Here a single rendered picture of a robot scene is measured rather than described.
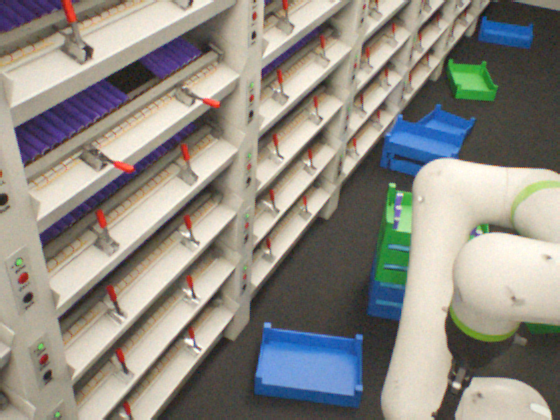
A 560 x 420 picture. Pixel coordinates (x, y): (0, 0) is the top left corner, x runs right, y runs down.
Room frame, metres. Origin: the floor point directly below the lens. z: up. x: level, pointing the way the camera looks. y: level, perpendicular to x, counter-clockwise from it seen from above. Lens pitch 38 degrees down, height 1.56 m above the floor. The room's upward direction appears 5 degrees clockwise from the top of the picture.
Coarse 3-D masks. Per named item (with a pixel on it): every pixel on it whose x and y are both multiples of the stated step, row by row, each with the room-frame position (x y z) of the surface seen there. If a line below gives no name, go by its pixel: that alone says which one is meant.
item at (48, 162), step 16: (192, 64) 1.22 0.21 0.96; (208, 64) 1.25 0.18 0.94; (176, 80) 1.15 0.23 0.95; (192, 80) 1.18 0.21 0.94; (144, 96) 1.07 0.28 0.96; (160, 96) 1.10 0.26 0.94; (128, 112) 1.01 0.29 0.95; (96, 128) 0.94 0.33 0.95; (112, 128) 0.97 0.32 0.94; (64, 144) 0.88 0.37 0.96; (80, 144) 0.89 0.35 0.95; (48, 160) 0.84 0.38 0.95; (64, 160) 0.86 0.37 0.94; (80, 160) 0.87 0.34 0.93; (32, 176) 0.80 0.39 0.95
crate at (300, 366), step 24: (264, 336) 1.27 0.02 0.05; (288, 336) 1.29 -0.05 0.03; (312, 336) 1.29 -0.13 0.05; (360, 336) 1.28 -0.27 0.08; (264, 360) 1.22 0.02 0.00; (288, 360) 1.23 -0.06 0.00; (312, 360) 1.23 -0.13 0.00; (336, 360) 1.24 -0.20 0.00; (360, 360) 1.21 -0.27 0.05; (264, 384) 1.10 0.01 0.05; (288, 384) 1.14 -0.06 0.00; (312, 384) 1.15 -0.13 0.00; (336, 384) 1.15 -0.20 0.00; (360, 384) 1.12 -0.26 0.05
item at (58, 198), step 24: (216, 48) 1.30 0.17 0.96; (216, 72) 1.26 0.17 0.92; (240, 72) 1.28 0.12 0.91; (216, 96) 1.20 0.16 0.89; (144, 120) 1.03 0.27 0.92; (168, 120) 1.06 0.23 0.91; (192, 120) 1.14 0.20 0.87; (120, 144) 0.95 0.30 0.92; (144, 144) 0.97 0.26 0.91; (72, 168) 0.86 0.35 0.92; (48, 192) 0.80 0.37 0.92; (72, 192) 0.81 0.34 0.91; (48, 216) 0.76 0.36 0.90
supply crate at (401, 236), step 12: (396, 192) 1.63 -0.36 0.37; (408, 192) 1.63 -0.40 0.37; (408, 204) 1.62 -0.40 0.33; (384, 216) 1.56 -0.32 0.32; (408, 216) 1.57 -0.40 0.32; (384, 228) 1.47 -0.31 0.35; (408, 228) 1.51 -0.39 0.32; (480, 228) 1.54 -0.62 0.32; (384, 240) 1.44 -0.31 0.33; (396, 240) 1.43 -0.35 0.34; (408, 240) 1.43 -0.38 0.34; (468, 240) 1.48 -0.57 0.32
